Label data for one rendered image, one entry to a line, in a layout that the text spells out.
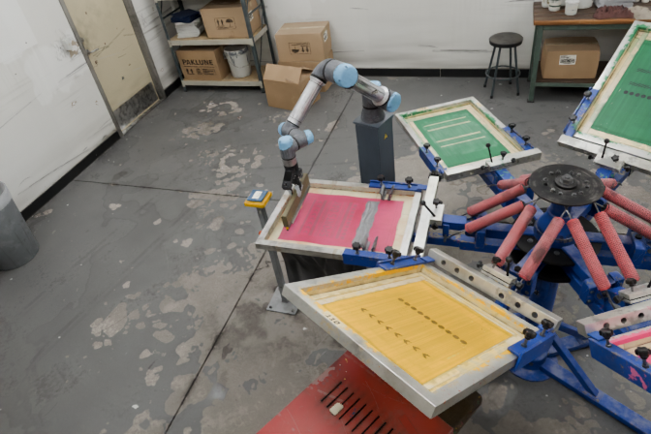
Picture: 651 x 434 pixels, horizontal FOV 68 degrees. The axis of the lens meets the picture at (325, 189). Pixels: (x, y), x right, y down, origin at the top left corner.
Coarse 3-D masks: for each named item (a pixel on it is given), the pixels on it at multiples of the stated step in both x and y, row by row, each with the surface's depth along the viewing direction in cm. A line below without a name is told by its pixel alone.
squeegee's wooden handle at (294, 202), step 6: (306, 174) 277; (300, 180) 273; (306, 180) 277; (306, 186) 277; (294, 192) 265; (294, 198) 261; (300, 198) 269; (288, 204) 257; (294, 204) 261; (288, 210) 253; (294, 210) 261; (282, 216) 251; (288, 216) 252; (288, 222) 253
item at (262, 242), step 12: (312, 180) 292; (324, 180) 290; (288, 192) 286; (372, 192) 280; (396, 192) 275; (408, 192) 273; (420, 192) 270; (276, 216) 269; (264, 228) 263; (408, 228) 248; (264, 240) 255; (408, 240) 241; (288, 252) 250; (300, 252) 247; (312, 252) 245; (324, 252) 242; (336, 252) 241; (408, 252) 238
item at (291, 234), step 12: (300, 216) 272; (372, 228) 257; (384, 228) 256; (300, 240) 256; (312, 240) 255; (324, 240) 254; (336, 240) 253; (348, 240) 252; (372, 240) 249; (384, 240) 248; (384, 252) 242
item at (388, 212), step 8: (304, 200) 284; (312, 200) 283; (328, 200) 281; (336, 200) 280; (344, 200) 279; (352, 200) 278; (360, 200) 277; (368, 200) 276; (376, 200) 275; (304, 208) 277; (360, 208) 271; (384, 208) 268; (392, 208) 267; (400, 208) 266; (360, 216) 266; (376, 216) 264; (384, 216) 263; (392, 216) 262; (400, 216) 261; (392, 224) 257
